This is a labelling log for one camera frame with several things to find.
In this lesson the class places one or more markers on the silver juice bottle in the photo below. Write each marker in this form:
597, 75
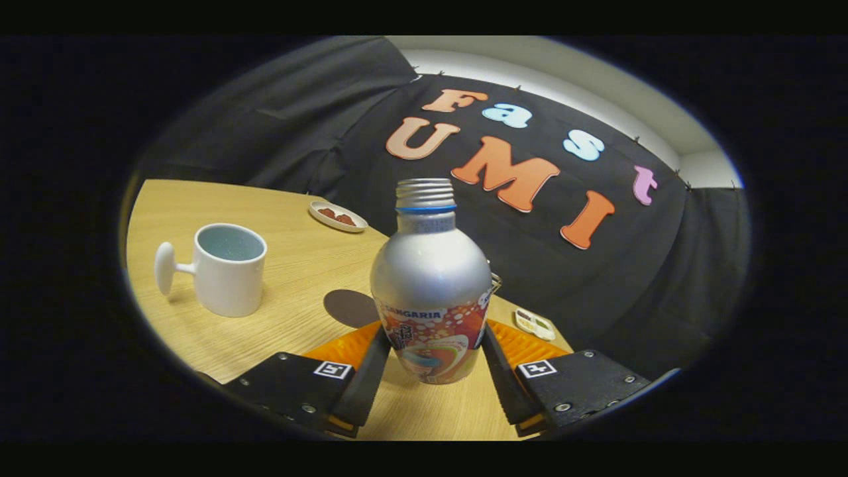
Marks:
430, 271

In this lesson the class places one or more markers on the white cup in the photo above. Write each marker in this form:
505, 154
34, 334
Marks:
228, 285

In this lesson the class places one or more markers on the brown round coaster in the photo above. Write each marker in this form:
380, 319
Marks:
348, 308

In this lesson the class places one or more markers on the small white snack plate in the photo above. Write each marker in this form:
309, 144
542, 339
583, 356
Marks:
339, 225

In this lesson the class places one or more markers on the small white divided dish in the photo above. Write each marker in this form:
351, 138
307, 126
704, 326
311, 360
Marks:
533, 323

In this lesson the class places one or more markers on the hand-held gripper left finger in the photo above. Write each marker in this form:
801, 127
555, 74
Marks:
368, 391

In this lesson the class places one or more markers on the wooden table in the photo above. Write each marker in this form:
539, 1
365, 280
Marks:
291, 265

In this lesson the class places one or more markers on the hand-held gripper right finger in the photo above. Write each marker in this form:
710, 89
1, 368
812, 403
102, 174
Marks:
507, 391

